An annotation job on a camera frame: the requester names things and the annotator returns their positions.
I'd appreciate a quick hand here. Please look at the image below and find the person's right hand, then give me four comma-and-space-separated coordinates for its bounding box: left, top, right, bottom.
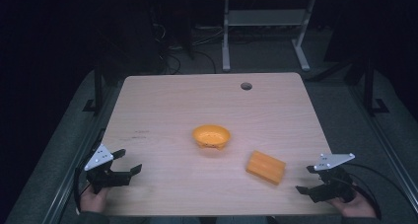
326, 184, 378, 219

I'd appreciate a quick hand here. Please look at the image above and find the white metal stand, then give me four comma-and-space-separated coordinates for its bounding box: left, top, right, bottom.
221, 0, 317, 73

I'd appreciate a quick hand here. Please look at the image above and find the black metal stand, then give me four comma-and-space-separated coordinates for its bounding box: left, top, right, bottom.
362, 55, 390, 117
82, 60, 105, 115

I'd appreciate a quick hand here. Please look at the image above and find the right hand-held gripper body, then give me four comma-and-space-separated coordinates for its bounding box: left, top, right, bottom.
310, 152, 358, 204

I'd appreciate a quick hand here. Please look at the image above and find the tangle of floor cables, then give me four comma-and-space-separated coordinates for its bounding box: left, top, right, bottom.
149, 21, 219, 76

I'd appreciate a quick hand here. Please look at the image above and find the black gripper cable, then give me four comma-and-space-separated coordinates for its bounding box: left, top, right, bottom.
72, 128, 106, 215
343, 163, 408, 221

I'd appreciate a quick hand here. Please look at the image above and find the orange bowl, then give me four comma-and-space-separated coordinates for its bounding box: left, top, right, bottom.
191, 123, 232, 151

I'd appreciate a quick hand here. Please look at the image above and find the orange ridged block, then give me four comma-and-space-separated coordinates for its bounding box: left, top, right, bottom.
244, 149, 287, 187

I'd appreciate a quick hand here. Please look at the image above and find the aluminium frame rail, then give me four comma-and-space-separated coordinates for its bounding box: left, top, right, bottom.
346, 84, 418, 207
40, 116, 111, 224

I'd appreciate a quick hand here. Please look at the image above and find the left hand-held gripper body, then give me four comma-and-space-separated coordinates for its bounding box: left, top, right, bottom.
84, 143, 132, 195

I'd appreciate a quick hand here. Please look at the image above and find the person's left hand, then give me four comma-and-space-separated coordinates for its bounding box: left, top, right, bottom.
79, 186, 109, 214

